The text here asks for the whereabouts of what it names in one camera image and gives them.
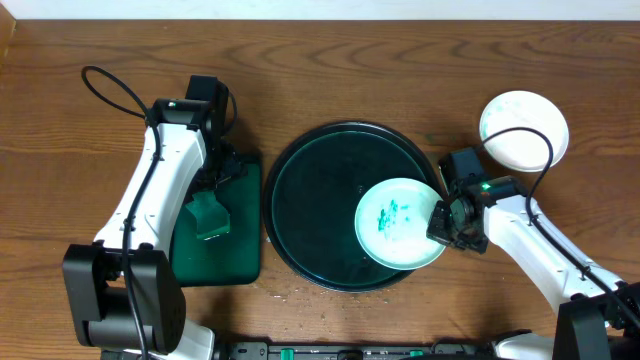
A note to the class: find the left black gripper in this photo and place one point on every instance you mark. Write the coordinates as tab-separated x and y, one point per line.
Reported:
215	179

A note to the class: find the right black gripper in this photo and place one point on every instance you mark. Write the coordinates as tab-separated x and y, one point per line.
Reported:
436	229

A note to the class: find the dark green sponge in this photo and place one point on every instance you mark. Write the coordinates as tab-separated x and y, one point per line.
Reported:
212	219

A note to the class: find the white plate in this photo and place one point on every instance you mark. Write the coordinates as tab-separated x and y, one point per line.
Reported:
513	126
391	222

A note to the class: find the white plate back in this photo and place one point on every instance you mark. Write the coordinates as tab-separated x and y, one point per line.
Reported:
513	126

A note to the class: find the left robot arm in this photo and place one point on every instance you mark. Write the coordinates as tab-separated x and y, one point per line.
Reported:
123	295

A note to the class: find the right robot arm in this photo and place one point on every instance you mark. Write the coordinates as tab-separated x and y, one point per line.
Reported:
597	312

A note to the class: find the green rectangular tray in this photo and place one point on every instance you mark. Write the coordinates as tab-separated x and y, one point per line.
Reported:
229	259

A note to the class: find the round black tray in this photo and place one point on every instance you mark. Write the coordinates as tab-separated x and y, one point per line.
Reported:
312	192

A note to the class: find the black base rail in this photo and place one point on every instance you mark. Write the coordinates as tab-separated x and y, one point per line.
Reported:
264	351

